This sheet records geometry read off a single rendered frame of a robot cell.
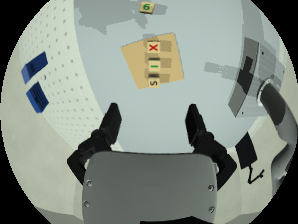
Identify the beige letter block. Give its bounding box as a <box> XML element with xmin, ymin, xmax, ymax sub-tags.
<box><xmin>148</xmin><ymin>58</ymin><xmax>161</xmax><ymax>72</ymax></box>
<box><xmin>148</xmin><ymin>74</ymin><xmax>160</xmax><ymax>88</ymax></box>
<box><xmin>139</xmin><ymin>1</ymin><xmax>155</xmax><ymax>15</ymax></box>
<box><xmin>147</xmin><ymin>41</ymin><xmax>160</xmax><ymax>54</ymax></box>

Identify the tan flat mat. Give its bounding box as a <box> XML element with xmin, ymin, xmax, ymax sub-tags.
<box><xmin>120</xmin><ymin>33</ymin><xmax>184</xmax><ymax>89</ymax></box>

